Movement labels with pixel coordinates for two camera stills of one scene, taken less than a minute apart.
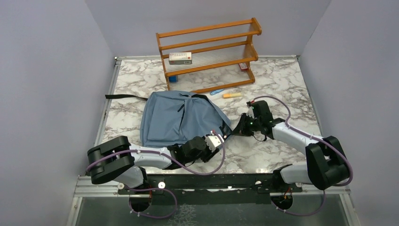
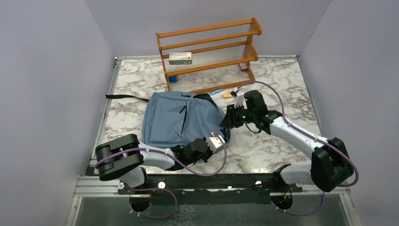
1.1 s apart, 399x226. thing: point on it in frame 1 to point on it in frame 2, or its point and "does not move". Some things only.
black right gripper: (241, 129) to (230, 120)
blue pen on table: (216, 91) does not move
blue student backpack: (170, 118) does not move
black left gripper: (210, 154) does not move
